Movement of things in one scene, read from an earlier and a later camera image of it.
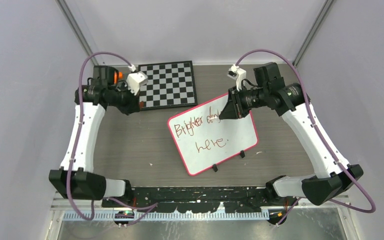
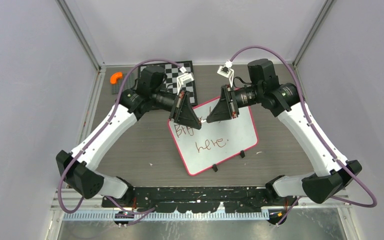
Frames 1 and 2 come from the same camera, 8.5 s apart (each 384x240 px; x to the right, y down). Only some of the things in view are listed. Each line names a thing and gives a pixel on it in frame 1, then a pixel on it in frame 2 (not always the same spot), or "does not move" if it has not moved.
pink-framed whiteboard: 202,143 does not move
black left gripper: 133,105 -> 183,112
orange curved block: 117,76 does not move
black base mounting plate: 195,200 does not move
